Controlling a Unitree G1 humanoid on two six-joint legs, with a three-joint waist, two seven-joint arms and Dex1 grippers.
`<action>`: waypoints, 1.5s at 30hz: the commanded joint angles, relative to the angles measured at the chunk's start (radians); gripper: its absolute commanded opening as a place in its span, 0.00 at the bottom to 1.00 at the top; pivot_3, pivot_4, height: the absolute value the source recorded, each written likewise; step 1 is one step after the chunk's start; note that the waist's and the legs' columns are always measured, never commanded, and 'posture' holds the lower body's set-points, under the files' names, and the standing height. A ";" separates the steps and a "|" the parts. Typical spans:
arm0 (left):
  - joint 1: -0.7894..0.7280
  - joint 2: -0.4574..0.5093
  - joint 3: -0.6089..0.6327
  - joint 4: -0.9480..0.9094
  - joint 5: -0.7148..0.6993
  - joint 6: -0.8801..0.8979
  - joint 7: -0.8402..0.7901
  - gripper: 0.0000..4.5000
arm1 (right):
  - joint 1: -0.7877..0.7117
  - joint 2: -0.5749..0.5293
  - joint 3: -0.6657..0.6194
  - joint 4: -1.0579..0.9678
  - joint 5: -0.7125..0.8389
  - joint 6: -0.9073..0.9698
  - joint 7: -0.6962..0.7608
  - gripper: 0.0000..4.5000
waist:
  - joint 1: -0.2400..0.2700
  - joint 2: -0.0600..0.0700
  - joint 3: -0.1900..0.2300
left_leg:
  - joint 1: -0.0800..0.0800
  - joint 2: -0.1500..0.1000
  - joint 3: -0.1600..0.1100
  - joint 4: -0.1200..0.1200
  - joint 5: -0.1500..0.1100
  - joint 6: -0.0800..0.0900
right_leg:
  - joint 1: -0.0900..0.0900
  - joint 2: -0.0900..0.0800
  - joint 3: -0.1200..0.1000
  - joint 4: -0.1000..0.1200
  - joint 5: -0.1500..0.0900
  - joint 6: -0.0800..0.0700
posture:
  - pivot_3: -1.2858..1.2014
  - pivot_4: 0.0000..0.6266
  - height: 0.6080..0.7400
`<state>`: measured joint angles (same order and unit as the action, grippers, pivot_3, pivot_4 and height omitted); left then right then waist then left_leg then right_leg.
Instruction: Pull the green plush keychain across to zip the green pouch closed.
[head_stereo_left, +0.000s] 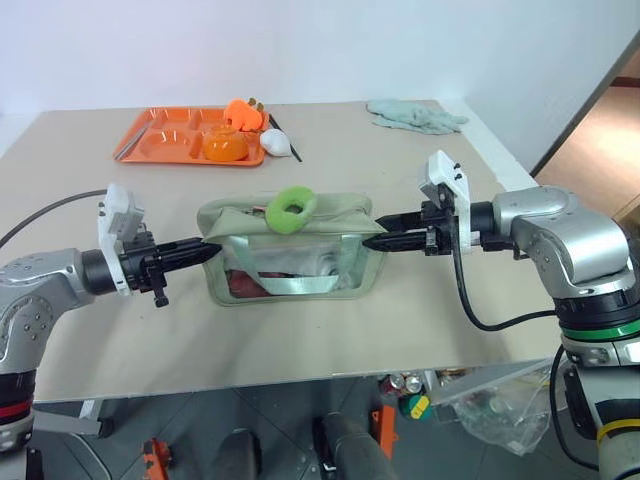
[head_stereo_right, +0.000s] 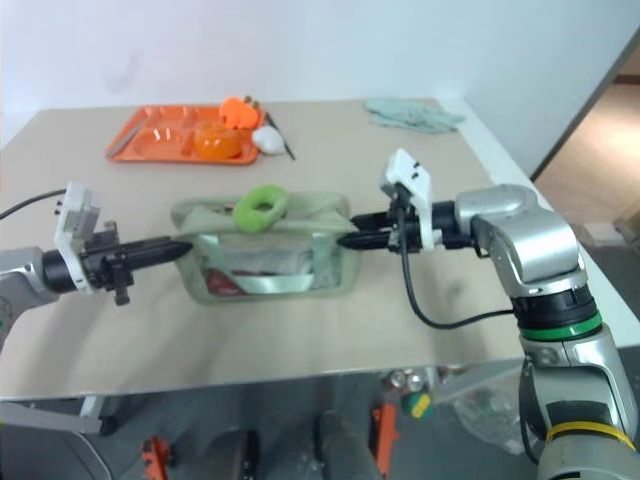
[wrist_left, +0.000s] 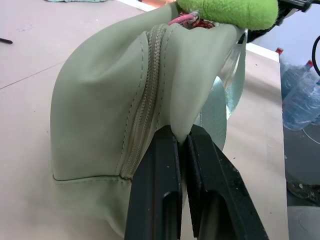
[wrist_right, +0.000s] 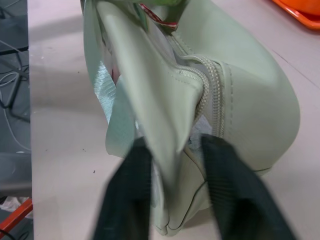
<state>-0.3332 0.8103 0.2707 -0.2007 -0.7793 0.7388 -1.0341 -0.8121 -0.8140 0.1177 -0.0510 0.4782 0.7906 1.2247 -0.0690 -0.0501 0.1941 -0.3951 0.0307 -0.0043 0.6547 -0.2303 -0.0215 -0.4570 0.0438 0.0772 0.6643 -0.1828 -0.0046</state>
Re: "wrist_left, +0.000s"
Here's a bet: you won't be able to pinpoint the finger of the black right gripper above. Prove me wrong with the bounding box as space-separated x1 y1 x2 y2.
246 0 293 43

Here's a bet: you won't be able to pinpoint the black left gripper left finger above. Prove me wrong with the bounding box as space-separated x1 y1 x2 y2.
124 124 184 240

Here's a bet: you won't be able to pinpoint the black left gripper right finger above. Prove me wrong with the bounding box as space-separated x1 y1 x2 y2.
184 124 270 240

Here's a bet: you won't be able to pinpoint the green plush keychain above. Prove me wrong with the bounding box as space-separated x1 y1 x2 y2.
175 0 280 29

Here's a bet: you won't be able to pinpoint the green zip pouch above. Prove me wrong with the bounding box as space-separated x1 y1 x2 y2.
49 3 249 239

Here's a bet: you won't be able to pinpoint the clear water bottle red cap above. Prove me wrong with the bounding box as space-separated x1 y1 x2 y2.
275 47 309 106

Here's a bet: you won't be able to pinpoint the red and white tag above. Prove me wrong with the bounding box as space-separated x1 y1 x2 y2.
191 19 216 29

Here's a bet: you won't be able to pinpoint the clear plastic water bottles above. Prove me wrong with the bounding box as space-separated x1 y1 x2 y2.
282 59 320 132

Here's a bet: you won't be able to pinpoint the dark round base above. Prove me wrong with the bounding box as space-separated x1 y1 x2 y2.
286 172 320 204

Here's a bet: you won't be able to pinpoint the white rounded object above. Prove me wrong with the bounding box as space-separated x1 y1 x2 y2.
287 204 320 240

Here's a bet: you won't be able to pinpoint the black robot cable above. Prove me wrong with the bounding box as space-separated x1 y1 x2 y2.
310 34 320 76

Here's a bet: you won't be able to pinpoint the pink keychain cord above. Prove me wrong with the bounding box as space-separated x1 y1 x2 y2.
167 12 201 26

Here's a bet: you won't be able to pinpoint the white cable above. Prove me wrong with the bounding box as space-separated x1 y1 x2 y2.
299 126 320 146

